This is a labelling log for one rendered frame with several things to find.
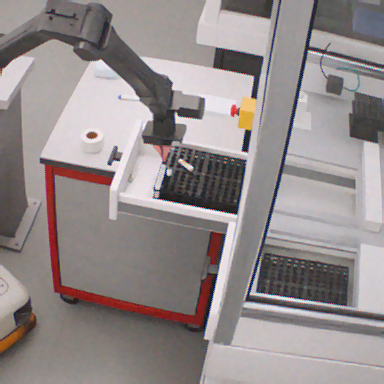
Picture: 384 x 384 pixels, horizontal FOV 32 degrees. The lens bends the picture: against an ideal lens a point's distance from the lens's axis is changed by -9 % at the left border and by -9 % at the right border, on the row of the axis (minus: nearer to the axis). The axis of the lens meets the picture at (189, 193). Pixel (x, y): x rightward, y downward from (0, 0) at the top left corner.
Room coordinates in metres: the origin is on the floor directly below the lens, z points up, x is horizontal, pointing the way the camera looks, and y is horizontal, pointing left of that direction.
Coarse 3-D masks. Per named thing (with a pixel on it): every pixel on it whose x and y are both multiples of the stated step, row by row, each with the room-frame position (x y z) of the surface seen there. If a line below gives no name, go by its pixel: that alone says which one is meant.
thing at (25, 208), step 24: (24, 72) 1.96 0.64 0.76; (0, 96) 1.80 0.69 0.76; (0, 120) 1.83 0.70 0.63; (0, 144) 1.83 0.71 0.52; (0, 168) 1.83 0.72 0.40; (0, 192) 1.83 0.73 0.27; (24, 192) 2.00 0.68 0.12; (0, 216) 1.83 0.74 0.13; (24, 216) 1.96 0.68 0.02; (0, 240) 1.80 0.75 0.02; (24, 240) 1.83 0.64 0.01
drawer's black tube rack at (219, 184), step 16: (176, 160) 1.42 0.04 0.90; (192, 160) 1.43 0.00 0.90; (208, 160) 1.44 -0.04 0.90; (224, 160) 1.45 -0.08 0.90; (240, 160) 1.46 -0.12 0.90; (176, 176) 1.40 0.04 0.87; (192, 176) 1.37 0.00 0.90; (208, 176) 1.38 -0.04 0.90; (224, 176) 1.39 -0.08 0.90; (240, 176) 1.40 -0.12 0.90; (160, 192) 1.32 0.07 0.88; (176, 192) 1.31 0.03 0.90; (192, 192) 1.31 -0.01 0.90; (208, 192) 1.32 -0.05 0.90; (224, 192) 1.33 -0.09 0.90; (240, 192) 1.37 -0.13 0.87; (208, 208) 1.30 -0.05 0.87; (224, 208) 1.30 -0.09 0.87
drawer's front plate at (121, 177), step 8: (136, 120) 1.53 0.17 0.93; (136, 128) 1.50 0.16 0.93; (136, 136) 1.47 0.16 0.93; (128, 144) 1.43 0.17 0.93; (136, 144) 1.47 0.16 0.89; (128, 152) 1.40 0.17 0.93; (136, 152) 1.48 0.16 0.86; (128, 160) 1.38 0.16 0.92; (120, 168) 1.33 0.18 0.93; (128, 168) 1.39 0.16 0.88; (120, 176) 1.31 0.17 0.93; (128, 176) 1.39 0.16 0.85; (112, 184) 1.27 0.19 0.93; (120, 184) 1.30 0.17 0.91; (112, 192) 1.26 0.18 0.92; (112, 200) 1.26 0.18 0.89; (112, 208) 1.26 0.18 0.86; (112, 216) 1.26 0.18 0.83
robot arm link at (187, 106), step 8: (176, 96) 1.39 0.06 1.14; (184, 96) 1.39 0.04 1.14; (192, 96) 1.39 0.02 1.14; (152, 104) 1.33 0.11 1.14; (176, 104) 1.37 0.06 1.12; (184, 104) 1.37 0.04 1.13; (192, 104) 1.37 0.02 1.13; (200, 104) 1.37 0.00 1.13; (152, 112) 1.35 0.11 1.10; (160, 112) 1.35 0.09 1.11; (184, 112) 1.37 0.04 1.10; (192, 112) 1.37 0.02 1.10; (200, 112) 1.37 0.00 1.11
